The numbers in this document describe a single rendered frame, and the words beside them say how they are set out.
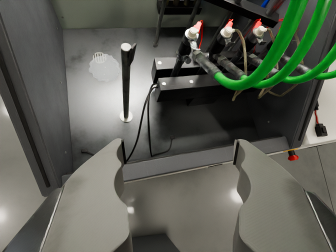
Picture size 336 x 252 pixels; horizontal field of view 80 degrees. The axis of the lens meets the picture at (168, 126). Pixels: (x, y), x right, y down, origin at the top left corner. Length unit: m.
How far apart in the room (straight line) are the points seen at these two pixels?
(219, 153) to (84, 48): 0.56
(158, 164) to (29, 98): 0.30
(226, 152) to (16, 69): 0.49
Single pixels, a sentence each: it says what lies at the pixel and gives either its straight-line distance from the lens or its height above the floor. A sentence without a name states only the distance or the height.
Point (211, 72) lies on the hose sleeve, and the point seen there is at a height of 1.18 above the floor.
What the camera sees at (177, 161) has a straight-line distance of 0.53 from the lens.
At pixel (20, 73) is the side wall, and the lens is 0.41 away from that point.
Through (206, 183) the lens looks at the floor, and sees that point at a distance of 1.57.
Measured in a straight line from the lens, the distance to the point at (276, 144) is 0.67.
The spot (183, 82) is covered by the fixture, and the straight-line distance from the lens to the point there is 0.57.
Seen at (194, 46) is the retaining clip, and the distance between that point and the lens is 0.45.
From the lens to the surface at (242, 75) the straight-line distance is 0.43.
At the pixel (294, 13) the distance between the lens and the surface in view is 0.23.
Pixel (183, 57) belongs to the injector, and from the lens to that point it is 0.48.
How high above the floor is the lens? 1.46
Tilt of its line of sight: 70 degrees down
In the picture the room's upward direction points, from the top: 35 degrees clockwise
